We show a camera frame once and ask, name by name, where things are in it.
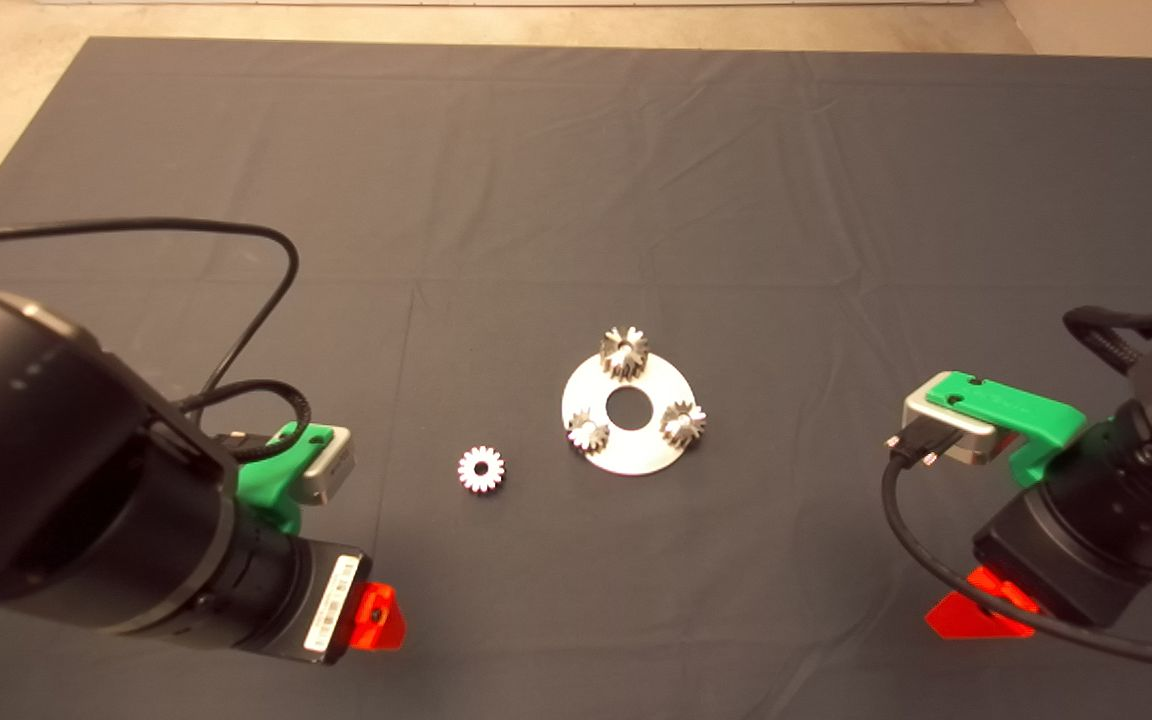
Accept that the thin black left camera cable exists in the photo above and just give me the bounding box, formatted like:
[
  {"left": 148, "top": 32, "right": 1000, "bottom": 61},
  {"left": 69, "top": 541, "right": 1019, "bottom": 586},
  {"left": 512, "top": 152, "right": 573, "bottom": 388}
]
[{"left": 0, "top": 218, "right": 313, "bottom": 463}]

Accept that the silver camera box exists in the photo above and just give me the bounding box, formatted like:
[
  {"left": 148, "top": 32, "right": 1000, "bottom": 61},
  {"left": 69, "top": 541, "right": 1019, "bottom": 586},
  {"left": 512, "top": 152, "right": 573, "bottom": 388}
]
[
  {"left": 296, "top": 428, "right": 355, "bottom": 506},
  {"left": 902, "top": 385, "right": 999, "bottom": 467}
]

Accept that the dark grey table cloth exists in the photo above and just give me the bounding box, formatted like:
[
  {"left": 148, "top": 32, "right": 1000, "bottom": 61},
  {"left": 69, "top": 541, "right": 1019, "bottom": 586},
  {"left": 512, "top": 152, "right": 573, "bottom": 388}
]
[{"left": 0, "top": 38, "right": 1152, "bottom": 720}]

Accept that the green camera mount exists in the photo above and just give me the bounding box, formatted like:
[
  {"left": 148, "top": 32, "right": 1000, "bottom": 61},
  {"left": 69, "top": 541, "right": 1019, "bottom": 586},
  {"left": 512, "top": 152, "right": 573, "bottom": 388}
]
[
  {"left": 924, "top": 372, "right": 1087, "bottom": 488},
  {"left": 236, "top": 422, "right": 337, "bottom": 536}
]

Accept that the round metal plate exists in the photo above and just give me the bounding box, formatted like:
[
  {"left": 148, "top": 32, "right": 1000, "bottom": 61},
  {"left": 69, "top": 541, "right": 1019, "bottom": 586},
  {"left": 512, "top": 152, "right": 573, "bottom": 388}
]
[{"left": 561, "top": 350, "right": 694, "bottom": 477}]

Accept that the silver right camera box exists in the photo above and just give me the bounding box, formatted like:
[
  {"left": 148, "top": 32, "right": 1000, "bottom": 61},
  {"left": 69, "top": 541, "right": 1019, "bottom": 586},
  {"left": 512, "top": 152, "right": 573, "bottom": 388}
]
[{"left": 902, "top": 385, "right": 999, "bottom": 467}]

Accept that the small steel gear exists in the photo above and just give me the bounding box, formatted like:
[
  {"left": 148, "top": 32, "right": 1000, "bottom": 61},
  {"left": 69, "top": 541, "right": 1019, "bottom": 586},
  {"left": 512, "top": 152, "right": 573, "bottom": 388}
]
[
  {"left": 457, "top": 446, "right": 506, "bottom": 494},
  {"left": 660, "top": 400, "right": 708, "bottom": 449},
  {"left": 568, "top": 410, "right": 610, "bottom": 453}
]

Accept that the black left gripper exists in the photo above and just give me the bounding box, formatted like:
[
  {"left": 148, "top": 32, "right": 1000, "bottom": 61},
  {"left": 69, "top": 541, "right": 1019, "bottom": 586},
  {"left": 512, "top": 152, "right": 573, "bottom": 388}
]
[{"left": 274, "top": 533, "right": 408, "bottom": 667}]

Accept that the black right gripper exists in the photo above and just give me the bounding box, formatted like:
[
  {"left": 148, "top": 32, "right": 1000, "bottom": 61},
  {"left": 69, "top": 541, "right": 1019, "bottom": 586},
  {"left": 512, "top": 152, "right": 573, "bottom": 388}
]
[{"left": 924, "top": 420, "right": 1152, "bottom": 641}]

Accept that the green left camera mount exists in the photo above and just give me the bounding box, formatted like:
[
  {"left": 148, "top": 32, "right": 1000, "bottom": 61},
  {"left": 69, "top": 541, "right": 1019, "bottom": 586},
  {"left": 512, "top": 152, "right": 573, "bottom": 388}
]
[{"left": 236, "top": 422, "right": 337, "bottom": 536}]

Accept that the silver left camera box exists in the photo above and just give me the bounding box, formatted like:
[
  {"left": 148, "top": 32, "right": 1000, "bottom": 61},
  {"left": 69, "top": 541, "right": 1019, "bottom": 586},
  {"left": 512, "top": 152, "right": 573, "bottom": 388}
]
[{"left": 296, "top": 428, "right": 355, "bottom": 506}]

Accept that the green right camera mount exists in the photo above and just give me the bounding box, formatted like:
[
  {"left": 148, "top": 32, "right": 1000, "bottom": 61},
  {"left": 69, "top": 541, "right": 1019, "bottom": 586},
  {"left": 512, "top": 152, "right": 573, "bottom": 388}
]
[{"left": 924, "top": 372, "right": 1087, "bottom": 488}]

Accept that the braided black right arm cable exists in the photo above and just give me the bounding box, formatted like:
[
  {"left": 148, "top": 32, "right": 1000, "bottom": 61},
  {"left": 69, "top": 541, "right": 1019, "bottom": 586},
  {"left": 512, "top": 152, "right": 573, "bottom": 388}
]
[{"left": 1063, "top": 304, "right": 1152, "bottom": 377}]

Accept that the large steel gear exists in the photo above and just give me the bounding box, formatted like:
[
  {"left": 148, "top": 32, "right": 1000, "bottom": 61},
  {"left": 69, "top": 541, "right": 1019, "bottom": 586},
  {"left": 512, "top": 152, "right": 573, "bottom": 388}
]
[{"left": 600, "top": 326, "right": 649, "bottom": 382}]

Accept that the black right camera cable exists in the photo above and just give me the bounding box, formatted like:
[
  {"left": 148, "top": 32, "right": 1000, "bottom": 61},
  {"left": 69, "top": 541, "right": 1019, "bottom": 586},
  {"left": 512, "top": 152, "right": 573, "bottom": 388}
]
[{"left": 881, "top": 415, "right": 1152, "bottom": 673}]

